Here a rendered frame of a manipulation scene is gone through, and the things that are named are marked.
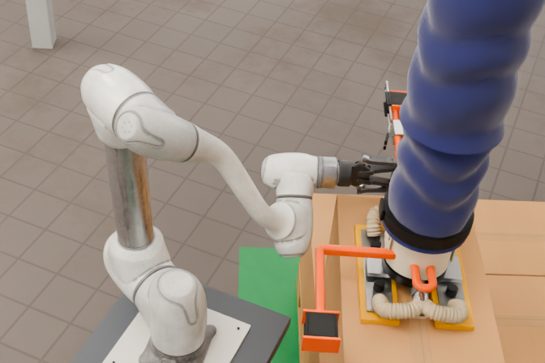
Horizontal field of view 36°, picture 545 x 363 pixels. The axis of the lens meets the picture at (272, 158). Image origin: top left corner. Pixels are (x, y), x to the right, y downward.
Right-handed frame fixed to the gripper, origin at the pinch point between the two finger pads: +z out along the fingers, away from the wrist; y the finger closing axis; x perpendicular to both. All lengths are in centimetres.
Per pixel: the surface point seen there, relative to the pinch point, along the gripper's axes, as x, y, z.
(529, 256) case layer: -33, 65, 61
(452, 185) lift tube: 36.5, -29.0, 0.0
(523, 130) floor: -181, 119, 109
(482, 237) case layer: -42, 65, 45
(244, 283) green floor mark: -64, 120, -42
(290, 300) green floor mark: -55, 120, -22
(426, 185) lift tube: 36.1, -28.5, -5.6
